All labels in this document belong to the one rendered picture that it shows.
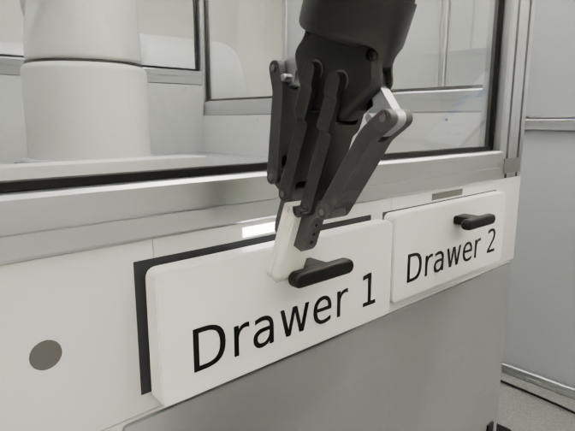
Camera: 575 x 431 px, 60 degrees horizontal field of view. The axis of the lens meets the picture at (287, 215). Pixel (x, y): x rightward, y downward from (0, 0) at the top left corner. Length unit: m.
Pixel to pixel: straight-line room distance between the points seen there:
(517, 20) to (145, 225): 0.67
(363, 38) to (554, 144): 1.79
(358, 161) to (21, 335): 0.26
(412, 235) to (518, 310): 1.65
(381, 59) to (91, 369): 0.31
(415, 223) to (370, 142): 0.31
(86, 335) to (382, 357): 0.39
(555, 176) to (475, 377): 1.29
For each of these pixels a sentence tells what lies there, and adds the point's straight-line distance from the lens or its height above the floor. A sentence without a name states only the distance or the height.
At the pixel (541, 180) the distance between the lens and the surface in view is 2.12.
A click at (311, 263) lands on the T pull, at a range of 0.45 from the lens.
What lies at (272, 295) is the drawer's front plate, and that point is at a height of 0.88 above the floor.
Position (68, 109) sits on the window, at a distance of 0.39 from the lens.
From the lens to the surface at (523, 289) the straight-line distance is 2.22.
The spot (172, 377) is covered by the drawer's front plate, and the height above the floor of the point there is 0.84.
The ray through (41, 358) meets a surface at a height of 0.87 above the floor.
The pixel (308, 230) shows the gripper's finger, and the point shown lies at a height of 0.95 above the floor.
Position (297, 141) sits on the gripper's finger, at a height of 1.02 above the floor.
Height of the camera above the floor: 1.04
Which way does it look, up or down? 11 degrees down
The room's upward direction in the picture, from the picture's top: straight up
